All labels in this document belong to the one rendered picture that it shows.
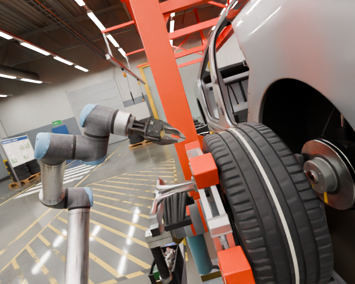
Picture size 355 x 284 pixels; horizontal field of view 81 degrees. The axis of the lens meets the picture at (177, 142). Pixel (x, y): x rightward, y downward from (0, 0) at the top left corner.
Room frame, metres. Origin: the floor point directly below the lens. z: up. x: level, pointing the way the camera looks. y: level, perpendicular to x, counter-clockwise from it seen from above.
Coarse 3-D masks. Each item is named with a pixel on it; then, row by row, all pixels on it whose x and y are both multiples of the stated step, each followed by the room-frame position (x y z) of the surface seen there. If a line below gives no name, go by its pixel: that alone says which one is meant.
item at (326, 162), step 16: (304, 144) 0.96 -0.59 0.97; (320, 144) 0.84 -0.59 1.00; (320, 160) 0.85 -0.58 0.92; (336, 160) 0.76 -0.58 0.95; (320, 176) 0.81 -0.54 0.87; (336, 176) 0.78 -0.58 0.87; (352, 176) 0.70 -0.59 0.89; (320, 192) 0.83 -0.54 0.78; (336, 192) 0.79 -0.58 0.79; (352, 192) 0.71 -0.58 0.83; (336, 208) 0.81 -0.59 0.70
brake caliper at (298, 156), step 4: (332, 112) 0.99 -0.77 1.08; (328, 120) 1.00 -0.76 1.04; (328, 124) 1.01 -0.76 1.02; (324, 128) 1.02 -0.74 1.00; (324, 132) 1.01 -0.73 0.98; (296, 156) 0.99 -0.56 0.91; (300, 156) 0.97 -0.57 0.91; (300, 160) 0.97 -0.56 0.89; (304, 160) 0.97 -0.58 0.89; (300, 164) 0.97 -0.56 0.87
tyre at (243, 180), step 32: (256, 128) 0.74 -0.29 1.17; (224, 160) 0.64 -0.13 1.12; (288, 160) 0.58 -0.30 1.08; (256, 192) 0.55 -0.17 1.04; (288, 192) 0.53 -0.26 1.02; (256, 224) 0.51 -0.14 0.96; (288, 224) 0.50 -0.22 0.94; (320, 224) 0.49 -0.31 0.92; (256, 256) 0.49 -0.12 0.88; (288, 256) 0.49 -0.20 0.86; (320, 256) 0.49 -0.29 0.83
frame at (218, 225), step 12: (192, 156) 0.82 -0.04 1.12; (204, 192) 0.63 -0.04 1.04; (216, 192) 0.62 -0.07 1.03; (204, 204) 0.61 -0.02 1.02; (216, 204) 0.60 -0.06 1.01; (216, 216) 0.57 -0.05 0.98; (216, 228) 0.55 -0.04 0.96; (228, 228) 0.55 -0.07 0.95; (216, 240) 0.55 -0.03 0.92; (228, 240) 0.55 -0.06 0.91; (216, 252) 0.91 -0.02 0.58
